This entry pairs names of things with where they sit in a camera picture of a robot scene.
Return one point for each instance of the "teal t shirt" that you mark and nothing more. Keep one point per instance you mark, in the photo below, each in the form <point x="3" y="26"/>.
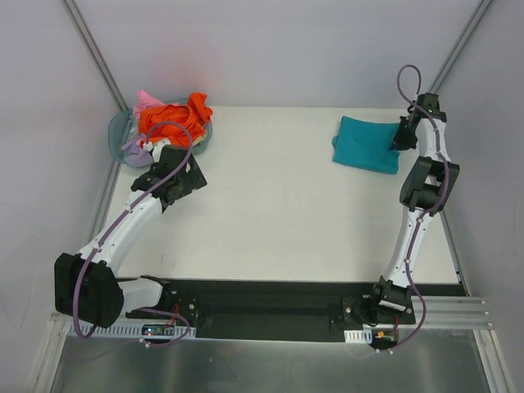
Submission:
<point x="366" y="145"/>

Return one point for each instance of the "white slotted right cable duct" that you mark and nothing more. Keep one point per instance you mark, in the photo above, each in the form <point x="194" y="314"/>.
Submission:
<point x="364" y="336"/>

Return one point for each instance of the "teal plastic laundry basket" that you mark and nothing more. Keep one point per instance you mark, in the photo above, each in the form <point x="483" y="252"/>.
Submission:
<point x="124" y="126"/>

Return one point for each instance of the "aluminium right frame post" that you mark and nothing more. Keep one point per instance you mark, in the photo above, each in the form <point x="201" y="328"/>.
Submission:
<point x="460" y="44"/>

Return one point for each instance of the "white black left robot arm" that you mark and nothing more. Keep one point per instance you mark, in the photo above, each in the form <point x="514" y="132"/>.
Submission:
<point x="86" y="286"/>

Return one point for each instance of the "orange t shirt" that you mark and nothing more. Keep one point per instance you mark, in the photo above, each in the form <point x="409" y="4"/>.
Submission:
<point x="177" y="122"/>

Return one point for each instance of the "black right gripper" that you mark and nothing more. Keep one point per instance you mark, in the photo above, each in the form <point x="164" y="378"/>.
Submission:
<point x="404" y="137"/>

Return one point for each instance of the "aluminium front rail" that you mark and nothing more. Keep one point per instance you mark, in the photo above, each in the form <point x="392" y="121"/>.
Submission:
<point x="458" y="313"/>

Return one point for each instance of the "aluminium left frame post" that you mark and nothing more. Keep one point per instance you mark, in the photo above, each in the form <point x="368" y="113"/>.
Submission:
<point x="80" y="24"/>

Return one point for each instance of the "aluminium frame post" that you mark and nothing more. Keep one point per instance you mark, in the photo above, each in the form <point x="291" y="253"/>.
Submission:
<point x="80" y="24"/>
<point x="460" y="44"/>

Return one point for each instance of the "pink t shirt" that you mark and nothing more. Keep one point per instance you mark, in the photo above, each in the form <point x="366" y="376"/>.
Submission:
<point x="145" y="101"/>

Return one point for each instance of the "lavender t shirt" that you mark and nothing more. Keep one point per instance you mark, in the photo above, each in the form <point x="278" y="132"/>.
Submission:
<point x="138" y="153"/>

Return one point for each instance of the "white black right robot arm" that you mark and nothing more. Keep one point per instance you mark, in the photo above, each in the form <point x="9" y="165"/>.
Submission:
<point x="423" y="195"/>

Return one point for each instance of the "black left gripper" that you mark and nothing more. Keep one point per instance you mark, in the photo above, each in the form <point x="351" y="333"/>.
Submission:
<point x="180" y="164"/>

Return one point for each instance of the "white slotted cable duct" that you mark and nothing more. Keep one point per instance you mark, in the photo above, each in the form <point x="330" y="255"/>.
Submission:
<point x="364" y="336"/>
<point x="154" y="331"/>

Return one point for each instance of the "white slotted left cable duct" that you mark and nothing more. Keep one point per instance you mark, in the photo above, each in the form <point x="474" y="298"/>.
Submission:
<point x="154" y="331"/>

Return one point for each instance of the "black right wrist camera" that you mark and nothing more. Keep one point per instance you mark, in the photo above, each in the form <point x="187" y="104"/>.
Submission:
<point x="428" y="104"/>

